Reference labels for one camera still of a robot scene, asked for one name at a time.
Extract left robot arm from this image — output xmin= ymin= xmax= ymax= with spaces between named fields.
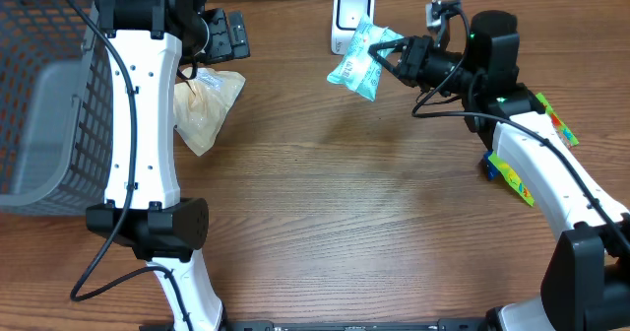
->
xmin=86 ymin=0 xmax=250 ymax=330

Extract grey plastic shopping basket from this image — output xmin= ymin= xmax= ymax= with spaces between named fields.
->
xmin=1 ymin=0 xmax=112 ymax=216

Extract green candy bag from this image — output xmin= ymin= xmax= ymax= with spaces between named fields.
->
xmin=489 ymin=93 xmax=579 ymax=206

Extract beige snack bag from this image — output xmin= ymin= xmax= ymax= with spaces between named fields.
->
xmin=173 ymin=68 xmax=246 ymax=157

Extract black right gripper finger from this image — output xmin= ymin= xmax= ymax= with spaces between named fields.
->
xmin=368 ymin=37 xmax=410 ymax=55
xmin=368 ymin=50 xmax=409 ymax=83

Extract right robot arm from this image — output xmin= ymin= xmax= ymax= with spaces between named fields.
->
xmin=369 ymin=2 xmax=629 ymax=330

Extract blue oreo packet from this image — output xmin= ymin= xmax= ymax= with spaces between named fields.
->
xmin=482 ymin=151 xmax=500 ymax=181

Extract teal snack packet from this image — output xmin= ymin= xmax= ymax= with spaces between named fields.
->
xmin=327 ymin=15 xmax=403 ymax=101

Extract white barcode scanner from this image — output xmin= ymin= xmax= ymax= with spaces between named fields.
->
xmin=331 ymin=0 xmax=375 ymax=55

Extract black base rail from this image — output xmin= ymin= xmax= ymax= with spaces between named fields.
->
xmin=139 ymin=318 xmax=578 ymax=331

